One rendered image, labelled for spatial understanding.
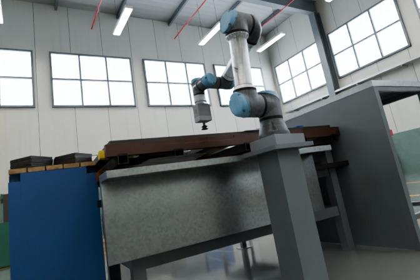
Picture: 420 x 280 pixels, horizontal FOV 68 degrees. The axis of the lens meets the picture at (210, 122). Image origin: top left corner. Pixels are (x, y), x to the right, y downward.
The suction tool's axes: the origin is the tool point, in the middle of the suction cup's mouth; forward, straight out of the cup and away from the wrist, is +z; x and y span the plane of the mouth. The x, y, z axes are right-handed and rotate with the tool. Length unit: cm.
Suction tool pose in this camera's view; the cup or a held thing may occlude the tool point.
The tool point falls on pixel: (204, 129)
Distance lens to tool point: 182.5
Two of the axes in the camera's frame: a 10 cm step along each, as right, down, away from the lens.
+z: 1.7, 9.6, -2.1
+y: -8.4, 0.3, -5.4
